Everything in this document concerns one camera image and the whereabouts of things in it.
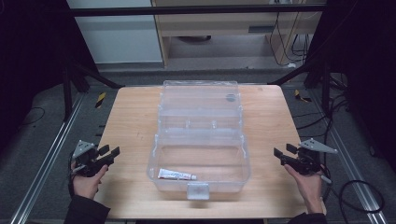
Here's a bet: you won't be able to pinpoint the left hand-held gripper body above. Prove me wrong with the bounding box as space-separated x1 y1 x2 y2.
70 139 110 178

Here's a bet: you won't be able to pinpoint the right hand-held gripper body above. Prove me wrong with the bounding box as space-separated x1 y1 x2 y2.
281 137 339 175

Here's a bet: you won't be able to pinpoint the person's left hand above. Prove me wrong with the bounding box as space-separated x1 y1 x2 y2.
70 161 109 201

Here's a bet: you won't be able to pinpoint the person's right hand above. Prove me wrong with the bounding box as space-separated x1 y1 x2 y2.
283 163 329 217

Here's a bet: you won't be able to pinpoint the yellow black striped tape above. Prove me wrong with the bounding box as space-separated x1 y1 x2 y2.
293 89 312 104
94 91 107 109

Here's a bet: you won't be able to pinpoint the white ointment tube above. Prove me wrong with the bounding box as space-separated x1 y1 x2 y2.
157 168 198 182

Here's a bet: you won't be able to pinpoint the clear plastic storage box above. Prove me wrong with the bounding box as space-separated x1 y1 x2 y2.
146 79 252 201

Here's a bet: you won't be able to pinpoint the dark curtain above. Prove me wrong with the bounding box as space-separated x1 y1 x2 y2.
306 0 396 174
0 0 97 153

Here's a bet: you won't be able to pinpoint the white cabinet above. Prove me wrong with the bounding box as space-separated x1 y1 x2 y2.
66 0 164 65

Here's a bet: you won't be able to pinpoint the light wooden desk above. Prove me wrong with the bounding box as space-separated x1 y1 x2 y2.
150 0 323 68

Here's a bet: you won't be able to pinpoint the black metal crossbar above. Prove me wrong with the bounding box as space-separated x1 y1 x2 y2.
66 3 328 18

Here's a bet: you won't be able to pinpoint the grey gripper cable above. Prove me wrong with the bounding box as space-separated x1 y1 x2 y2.
319 174 333 203

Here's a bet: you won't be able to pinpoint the aluminium floor rail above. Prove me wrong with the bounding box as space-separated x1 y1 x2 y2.
8 92 86 224
311 90 390 224

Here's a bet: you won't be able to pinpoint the black floor cables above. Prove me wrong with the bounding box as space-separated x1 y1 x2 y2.
292 73 353 139

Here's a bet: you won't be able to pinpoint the thin black floor cable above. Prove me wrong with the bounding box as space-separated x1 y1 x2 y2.
18 106 47 128

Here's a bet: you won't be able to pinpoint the black looped cable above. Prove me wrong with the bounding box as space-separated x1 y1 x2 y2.
337 179 386 224

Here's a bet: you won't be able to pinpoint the black metal frame stand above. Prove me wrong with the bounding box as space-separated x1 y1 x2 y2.
267 52 332 116
62 59 125 123

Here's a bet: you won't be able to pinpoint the bundle of black hanging cables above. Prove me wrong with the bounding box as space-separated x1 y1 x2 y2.
268 12 314 68

